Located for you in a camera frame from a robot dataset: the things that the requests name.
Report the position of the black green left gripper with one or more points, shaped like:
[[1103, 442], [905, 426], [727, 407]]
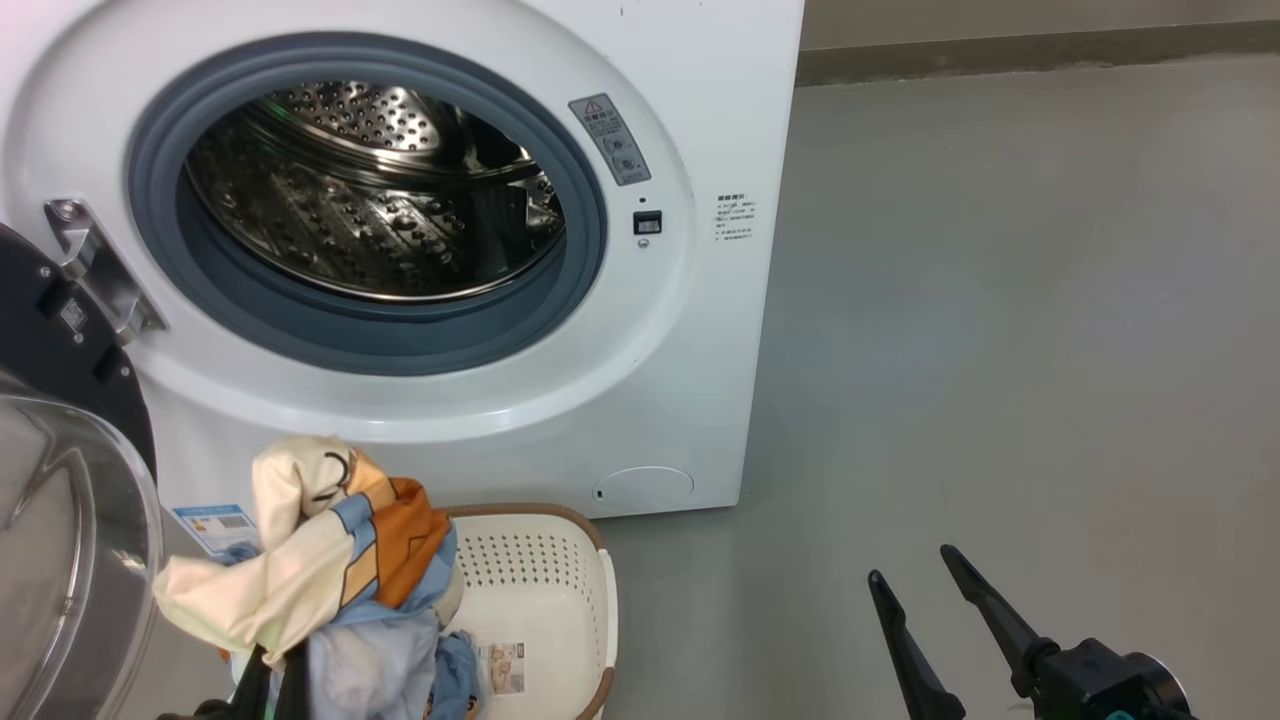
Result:
[[205, 711]]

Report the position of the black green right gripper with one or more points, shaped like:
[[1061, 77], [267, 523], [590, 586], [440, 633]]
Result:
[[1110, 690]]

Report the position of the pale blue garment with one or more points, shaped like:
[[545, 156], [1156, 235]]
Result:
[[370, 670]]

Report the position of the cream orange cartoon garment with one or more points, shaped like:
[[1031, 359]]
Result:
[[290, 560]]

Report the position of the blue bear print garment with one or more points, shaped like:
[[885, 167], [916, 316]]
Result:
[[458, 675]]

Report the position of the black glass washing machine door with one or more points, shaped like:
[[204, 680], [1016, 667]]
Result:
[[60, 520]]

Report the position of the basket product sticker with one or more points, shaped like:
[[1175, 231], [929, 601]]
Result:
[[503, 668]]

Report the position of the cream perforated laundry basket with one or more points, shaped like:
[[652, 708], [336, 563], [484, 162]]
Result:
[[560, 580]]

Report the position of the grey rubber door gasket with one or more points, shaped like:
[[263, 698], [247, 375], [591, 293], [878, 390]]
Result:
[[390, 335]]

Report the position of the white washing machine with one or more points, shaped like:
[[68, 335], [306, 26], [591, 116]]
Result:
[[700, 350]]

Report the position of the metal door hinge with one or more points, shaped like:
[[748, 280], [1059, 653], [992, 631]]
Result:
[[100, 270]]

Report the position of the steel washing machine drum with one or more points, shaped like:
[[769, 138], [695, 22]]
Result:
[[340, 220]]

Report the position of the black door latch socket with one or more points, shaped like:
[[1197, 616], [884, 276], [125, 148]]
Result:
[[647, 223]]

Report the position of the blue energy label sticker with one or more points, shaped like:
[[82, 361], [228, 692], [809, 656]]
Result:
[[218, 528]]

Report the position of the round white filter cover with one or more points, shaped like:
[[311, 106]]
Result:
[[643, 489]]

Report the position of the small printed text label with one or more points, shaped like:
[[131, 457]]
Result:
[[735, 218]]

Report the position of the grey warning sticker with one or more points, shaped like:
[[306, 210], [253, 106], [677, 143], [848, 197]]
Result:
[[610, 140]]

